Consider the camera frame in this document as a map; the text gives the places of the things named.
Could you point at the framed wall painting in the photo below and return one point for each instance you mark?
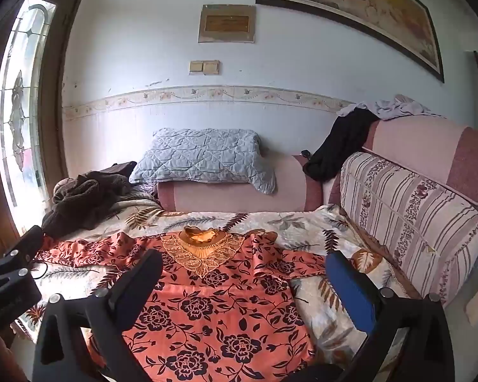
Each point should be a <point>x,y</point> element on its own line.
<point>362,4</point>

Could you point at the wall plaque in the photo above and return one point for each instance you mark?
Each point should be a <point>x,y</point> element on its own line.
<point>227,24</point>

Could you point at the orange floral blouse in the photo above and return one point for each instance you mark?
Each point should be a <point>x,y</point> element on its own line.
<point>223,306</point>

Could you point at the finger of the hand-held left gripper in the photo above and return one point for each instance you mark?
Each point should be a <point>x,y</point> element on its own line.
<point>26,246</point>

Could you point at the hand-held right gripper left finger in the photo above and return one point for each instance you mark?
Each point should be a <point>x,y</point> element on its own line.
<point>137,286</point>

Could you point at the striped floral sofa cushion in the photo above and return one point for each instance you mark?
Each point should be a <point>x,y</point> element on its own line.
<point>414,215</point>

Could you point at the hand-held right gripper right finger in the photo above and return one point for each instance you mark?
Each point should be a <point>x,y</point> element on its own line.
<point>352,290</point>

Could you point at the beige wall switch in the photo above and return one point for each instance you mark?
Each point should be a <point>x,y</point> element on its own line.
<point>204,67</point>

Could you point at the pink sofa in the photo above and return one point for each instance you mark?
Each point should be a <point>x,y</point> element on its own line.
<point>414,139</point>

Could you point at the pale lavender cloth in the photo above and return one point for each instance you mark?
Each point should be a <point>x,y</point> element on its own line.
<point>398,109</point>

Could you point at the stained glass window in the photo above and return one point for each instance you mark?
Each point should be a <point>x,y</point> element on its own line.
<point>20,127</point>

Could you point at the black garment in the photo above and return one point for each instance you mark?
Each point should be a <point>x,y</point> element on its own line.
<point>338,143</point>

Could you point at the cream leaf-print blanket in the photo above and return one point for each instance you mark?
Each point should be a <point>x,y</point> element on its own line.
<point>302,223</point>

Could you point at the grey quilted pillow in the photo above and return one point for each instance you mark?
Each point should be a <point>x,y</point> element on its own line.
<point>203,155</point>

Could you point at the dark brown fleece garment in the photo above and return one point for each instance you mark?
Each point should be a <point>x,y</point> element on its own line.
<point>83,199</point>

